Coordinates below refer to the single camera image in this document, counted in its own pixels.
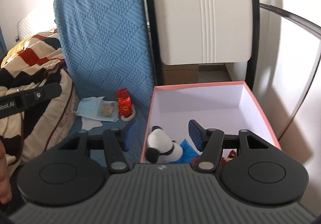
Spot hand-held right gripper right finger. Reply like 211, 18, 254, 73
188, 119, 271, 172

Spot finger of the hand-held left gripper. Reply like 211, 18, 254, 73
24, 83, 62, 109

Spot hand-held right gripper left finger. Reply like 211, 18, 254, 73
58, 121, 138, 174

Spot white black plush dog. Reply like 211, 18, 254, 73
145, 126, 184, 163

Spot red candy packet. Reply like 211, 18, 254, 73
116, 89, 132, 117
220, 149, 238, 165

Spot clear snack packet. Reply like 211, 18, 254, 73
97, 101, 120, 122

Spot pink cardboard box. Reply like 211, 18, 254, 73
140, 81, 281, 164

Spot white waffle cloth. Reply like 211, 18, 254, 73
82, 119, 104, 131

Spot blue face mask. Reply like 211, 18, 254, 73
75, 97, 104, 117

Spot person's left hand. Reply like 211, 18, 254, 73
0, 142, 12, 204

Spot red black cream striped blanket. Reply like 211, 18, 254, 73
0, 32, 67, 164

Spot yellow pillow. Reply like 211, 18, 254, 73
1, 39, 32, 69

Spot white quilted pillow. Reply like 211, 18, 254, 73
17, 13, 56, 39

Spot blue quilted mattress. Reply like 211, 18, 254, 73
53, 0, 155, 162

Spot beige chair back panel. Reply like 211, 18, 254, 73
150, 0, 254, 65

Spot white hair tie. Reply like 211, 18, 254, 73
120, 108, 137, 122

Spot curved black rail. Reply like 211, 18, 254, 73
259, 3, 321, 140

